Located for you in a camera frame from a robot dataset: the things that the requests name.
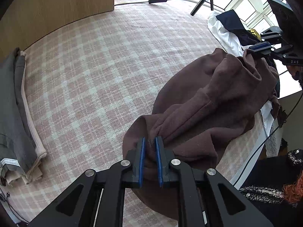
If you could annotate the black sparkly tweed clothing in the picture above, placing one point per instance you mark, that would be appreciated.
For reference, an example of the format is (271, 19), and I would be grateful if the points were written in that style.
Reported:
(274, 186)

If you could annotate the navy blue garment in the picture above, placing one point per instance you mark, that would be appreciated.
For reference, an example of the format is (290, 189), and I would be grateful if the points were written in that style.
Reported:
(233, 24)

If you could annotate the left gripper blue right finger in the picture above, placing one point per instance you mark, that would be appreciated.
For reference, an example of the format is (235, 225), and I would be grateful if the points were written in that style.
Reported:
(166, 175)

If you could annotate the black tripod stand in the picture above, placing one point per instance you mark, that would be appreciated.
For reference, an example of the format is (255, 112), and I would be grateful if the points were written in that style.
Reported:
(204, 0)

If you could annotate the pink plaid tablecloth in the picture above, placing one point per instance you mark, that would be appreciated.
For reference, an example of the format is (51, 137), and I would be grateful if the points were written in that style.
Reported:
(87, 82)

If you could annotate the wooden board panel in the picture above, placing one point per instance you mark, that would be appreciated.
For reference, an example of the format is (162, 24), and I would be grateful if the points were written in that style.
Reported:
(23, 22)

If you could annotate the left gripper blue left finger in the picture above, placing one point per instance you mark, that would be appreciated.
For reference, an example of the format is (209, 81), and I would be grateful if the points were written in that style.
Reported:
(136, 156)

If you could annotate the brown fleece garment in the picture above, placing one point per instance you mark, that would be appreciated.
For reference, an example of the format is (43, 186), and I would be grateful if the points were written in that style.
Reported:
(198, 112)

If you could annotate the black yellow patterned garment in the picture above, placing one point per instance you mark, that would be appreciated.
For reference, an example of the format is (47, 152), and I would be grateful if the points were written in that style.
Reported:
(255, 33)

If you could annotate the right hand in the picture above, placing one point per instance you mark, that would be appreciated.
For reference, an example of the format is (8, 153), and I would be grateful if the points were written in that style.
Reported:
(297, 73)

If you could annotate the folded grey garment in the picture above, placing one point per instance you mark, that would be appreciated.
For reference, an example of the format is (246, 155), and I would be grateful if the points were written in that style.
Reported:
(17, 144)

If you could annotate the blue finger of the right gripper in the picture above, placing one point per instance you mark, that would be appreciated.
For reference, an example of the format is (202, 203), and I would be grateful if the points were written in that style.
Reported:
(260, 54)
(260, 46)

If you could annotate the folded beige garment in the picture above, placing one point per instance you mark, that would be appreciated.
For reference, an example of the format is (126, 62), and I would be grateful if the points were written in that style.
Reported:
(34, 173)

